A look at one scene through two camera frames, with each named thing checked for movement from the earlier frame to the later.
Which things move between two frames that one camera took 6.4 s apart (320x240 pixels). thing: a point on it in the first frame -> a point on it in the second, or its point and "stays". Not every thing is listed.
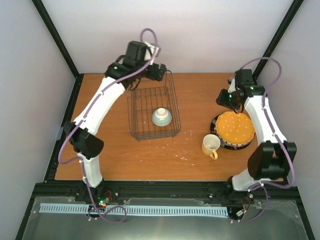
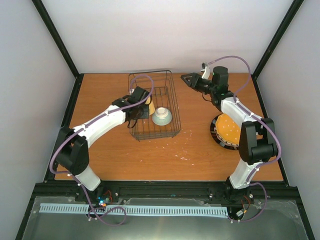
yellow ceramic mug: [210, 144] -> [151, 107]
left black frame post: [60, 46] stays
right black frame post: [287, 20] stays
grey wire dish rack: [153, 111] stays
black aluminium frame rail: [169, 189] stays
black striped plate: [230, 147] stays
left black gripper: [154, 75] -> [146, 115]
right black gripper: [221, 100] -> [190, 83]
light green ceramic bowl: [162, 117] stays
